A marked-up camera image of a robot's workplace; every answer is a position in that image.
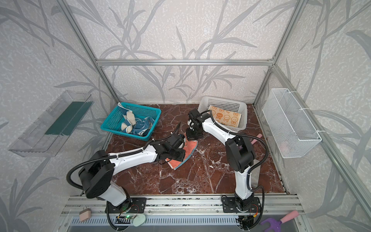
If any brown red bear towel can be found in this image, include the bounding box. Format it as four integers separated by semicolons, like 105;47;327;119
166;139;198;170

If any blue cream Doraemon towel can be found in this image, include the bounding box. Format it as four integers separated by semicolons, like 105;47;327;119
117;103;155;136

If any orange bunny pattern towel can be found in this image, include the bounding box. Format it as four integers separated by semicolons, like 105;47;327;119
209;105;241;128

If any white plastic basket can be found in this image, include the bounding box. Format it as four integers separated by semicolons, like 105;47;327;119
198;96;248;131

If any teal plastic basket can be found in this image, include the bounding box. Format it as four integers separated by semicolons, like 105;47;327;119
100;102;161;141

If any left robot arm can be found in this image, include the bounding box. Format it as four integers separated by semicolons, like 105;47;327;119
66;133;185;206

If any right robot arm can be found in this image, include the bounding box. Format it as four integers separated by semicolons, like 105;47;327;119
186;109;269;208

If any pale green oval pad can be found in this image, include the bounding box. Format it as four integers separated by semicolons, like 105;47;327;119
132;214;146;227

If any brown sponge block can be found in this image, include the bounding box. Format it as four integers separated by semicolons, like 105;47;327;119
79;208;91;222

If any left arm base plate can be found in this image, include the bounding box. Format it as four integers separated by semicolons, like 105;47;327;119
105;197;147;214

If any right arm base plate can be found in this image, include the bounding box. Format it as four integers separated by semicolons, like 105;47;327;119
221;194;261;214

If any white wire mesh basket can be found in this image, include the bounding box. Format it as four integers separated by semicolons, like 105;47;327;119
262;88;322;159

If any clear acrylic wall shelf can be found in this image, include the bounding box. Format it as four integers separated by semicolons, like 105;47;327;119
8;90;94;158

